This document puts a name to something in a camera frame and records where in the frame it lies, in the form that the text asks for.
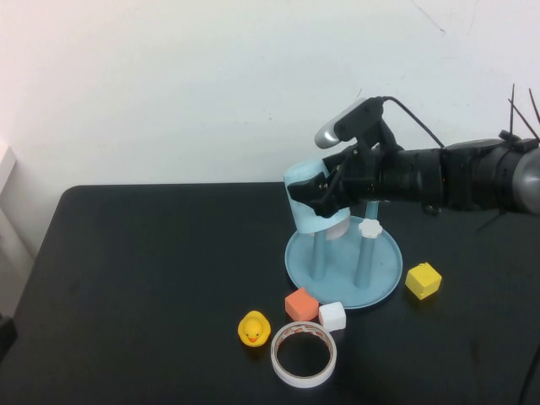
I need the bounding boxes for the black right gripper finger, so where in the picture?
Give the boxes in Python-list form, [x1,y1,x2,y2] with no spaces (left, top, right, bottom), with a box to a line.
[322,151,354,172]
[287,170,341,219]

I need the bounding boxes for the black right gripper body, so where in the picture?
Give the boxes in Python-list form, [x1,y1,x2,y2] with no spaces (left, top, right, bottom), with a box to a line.
[335,144,386,208]

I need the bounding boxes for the light blue marbled cup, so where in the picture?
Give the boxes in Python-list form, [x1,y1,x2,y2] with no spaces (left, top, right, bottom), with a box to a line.
[283,159,352,235]

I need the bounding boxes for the pink marbled cup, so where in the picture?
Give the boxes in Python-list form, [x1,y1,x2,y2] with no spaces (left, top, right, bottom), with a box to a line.
[326,216,350,242]

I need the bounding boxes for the blue cup stand with pegs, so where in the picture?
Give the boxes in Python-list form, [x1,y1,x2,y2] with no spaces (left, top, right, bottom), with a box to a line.
[284,197,403,311]

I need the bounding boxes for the orange foam cube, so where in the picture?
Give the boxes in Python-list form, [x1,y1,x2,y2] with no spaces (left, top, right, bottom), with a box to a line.
[284,287,319,322]

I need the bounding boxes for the yellow foam cube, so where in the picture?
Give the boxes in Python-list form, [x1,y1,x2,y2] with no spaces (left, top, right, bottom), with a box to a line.
[405,262,443,301]

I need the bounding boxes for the white foam cube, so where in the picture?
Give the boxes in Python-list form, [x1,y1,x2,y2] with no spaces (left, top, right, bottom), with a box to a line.
[318,301,348,332]

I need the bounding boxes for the yellow rubber duck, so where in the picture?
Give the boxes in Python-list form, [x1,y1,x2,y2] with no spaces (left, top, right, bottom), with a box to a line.
[237,310,272,348]

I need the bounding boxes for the black zip ties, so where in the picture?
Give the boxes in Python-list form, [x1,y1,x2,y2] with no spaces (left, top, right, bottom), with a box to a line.
[475,83,540,234]

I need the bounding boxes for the white tape roll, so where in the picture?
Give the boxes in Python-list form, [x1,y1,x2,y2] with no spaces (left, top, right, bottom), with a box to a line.
[270,321,338,389]

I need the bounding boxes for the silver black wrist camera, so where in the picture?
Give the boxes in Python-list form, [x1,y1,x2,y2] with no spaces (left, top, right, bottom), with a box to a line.
[315,97,401,152]

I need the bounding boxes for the black camera cable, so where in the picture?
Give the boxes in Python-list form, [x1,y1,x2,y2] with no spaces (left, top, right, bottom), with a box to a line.
[378,96,447,149]

